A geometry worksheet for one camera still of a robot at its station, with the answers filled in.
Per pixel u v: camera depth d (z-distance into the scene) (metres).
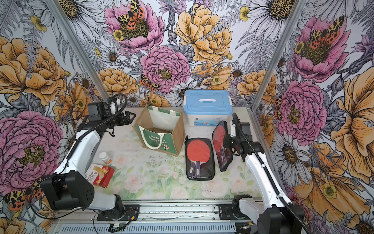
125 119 0.74
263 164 0.47
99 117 0.62
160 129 1.05
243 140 0.52
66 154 0.79
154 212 0.76
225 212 0.74
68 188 0.41
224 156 0.78
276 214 0.39
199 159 0.92
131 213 0.74
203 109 0.97
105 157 0.87
